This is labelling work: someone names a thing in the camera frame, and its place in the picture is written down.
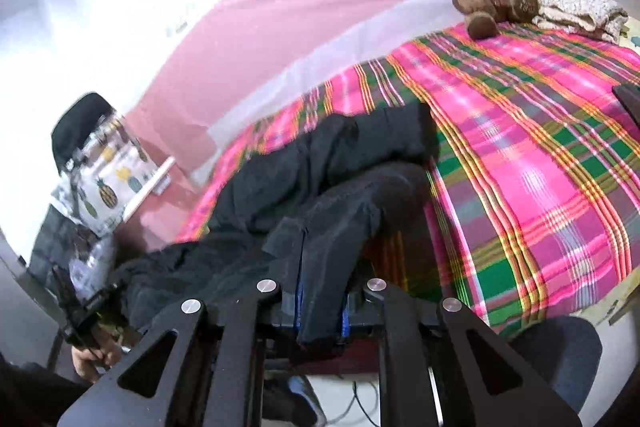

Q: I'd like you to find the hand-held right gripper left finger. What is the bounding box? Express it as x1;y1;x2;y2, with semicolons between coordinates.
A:
57;278;305;427

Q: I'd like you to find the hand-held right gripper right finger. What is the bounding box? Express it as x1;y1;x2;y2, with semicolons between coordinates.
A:
341;278;584;427

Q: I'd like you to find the black puffer jacket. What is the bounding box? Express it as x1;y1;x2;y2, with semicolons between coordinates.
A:
107;102;442;350

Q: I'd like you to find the person's left forearm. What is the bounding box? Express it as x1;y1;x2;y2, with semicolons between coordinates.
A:
0;352;93;427

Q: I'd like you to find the person's left hand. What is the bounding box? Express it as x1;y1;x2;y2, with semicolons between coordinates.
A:
71;341;123;384

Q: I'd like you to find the dark quilted cloth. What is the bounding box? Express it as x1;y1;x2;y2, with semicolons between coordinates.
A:
27;204;81;295

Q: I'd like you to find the pineapple print cloth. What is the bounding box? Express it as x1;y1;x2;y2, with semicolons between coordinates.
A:
50;114;167;239

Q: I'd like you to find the black chair back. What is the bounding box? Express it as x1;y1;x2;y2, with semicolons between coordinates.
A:
51;92;114;170

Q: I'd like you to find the white headboard strip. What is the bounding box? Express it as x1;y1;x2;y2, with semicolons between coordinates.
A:
207;0;453;150

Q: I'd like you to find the pink plaid blanket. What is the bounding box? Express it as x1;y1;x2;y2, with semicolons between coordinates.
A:
175;24;640;339

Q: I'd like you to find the floral folded cloth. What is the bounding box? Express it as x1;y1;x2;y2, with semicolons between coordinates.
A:
527;0;629;42

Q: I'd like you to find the black cable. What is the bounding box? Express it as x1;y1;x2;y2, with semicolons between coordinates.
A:
349;379;383;425

